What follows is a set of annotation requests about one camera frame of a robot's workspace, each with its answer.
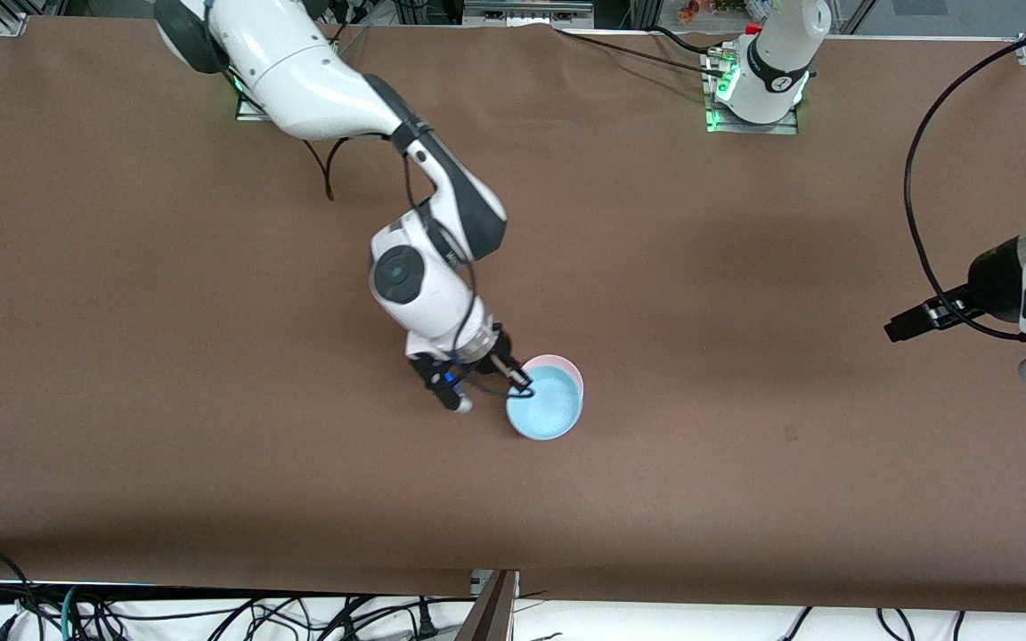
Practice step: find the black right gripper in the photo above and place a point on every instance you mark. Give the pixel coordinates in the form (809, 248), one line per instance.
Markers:
(501, 349)

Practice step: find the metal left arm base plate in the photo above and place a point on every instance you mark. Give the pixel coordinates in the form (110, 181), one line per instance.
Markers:
(716, 120)

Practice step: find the brown table cover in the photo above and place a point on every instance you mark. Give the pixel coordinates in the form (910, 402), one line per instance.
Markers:
(655, 267)

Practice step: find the grey metal post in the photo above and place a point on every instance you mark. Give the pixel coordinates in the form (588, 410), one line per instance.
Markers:
(491, 614)

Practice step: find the pink bowl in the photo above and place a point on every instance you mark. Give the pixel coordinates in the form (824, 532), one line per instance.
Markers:
(557, 363)

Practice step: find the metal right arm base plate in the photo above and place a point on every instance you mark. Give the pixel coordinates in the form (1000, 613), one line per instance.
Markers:
(250, 111)

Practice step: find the light blue bowl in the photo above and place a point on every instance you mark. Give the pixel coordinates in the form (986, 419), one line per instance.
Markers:
(549, 411)

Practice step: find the grey metal rail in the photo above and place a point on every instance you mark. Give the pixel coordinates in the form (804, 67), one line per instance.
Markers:
(526, 11)

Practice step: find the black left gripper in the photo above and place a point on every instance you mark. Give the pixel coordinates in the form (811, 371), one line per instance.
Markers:
(994, 283)

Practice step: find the orange background item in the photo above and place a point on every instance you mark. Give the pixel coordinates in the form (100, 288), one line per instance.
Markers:
(693, 11)

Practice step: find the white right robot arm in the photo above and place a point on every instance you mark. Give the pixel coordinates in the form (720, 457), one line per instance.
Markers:
(299, 71)

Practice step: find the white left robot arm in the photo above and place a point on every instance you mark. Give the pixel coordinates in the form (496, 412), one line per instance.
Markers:
(780, 53)

